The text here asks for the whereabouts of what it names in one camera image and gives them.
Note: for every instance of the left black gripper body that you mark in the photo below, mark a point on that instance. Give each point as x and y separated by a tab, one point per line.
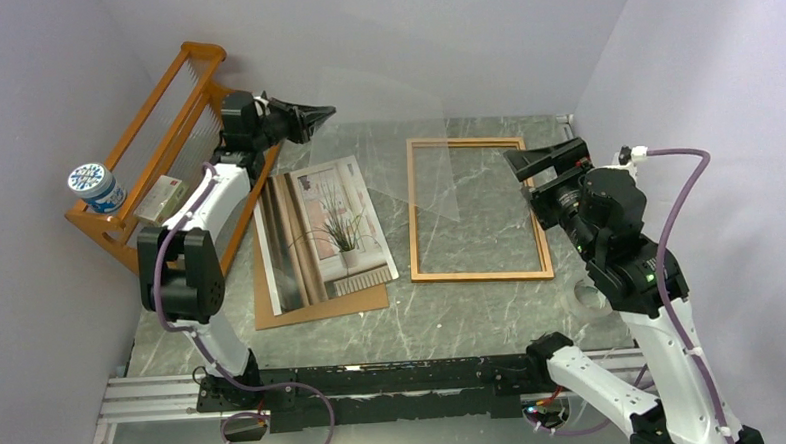
273	127

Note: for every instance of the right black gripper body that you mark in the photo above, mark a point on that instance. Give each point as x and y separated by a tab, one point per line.
553	202

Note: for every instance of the wooden picture frame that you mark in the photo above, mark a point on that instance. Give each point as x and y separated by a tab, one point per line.
467	222

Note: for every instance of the plant photo print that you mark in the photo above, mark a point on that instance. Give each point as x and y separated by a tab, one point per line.
320	229

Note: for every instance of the brown backing board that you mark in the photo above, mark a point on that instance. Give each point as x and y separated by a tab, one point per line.
278	303

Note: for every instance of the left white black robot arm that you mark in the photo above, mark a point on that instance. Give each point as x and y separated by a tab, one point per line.
180	274

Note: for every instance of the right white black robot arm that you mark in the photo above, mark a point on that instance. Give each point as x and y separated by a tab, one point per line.
601	210

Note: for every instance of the orange wooden shelf rack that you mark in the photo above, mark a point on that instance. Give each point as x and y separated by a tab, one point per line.
173	133

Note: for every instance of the clear tape roll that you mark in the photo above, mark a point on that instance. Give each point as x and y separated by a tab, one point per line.
585	302

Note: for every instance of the white red small box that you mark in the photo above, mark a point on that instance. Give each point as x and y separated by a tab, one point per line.
161	201

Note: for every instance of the blue white round tin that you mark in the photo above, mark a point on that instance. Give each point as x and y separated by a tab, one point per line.
97	186

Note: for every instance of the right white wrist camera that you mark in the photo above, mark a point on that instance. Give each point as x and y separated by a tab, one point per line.
629	156

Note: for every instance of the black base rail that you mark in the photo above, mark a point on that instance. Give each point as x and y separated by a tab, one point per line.
286	400

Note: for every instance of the aluminium extrusion rail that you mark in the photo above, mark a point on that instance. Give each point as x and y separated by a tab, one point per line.
143	399

